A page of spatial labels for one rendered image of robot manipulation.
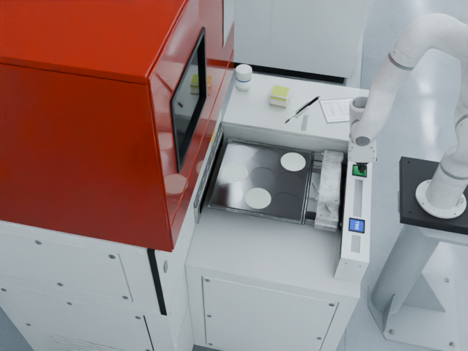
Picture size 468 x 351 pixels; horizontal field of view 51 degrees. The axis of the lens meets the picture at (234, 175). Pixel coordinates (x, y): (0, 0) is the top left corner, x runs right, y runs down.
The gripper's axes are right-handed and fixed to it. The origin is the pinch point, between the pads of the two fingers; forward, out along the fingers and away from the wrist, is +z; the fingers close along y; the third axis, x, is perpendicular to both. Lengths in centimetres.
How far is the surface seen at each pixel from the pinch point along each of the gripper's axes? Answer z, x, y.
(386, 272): 71, -2, 11
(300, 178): 3.8, -3.3, -23.4
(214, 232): 5, -30, -53
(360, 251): 2.7, -36.4, 0.8
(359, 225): 2.1, -25.8, 0.1
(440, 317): 108, -3, 39
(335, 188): 8.6, -3.7, -10.1
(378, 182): 102, 83, 7
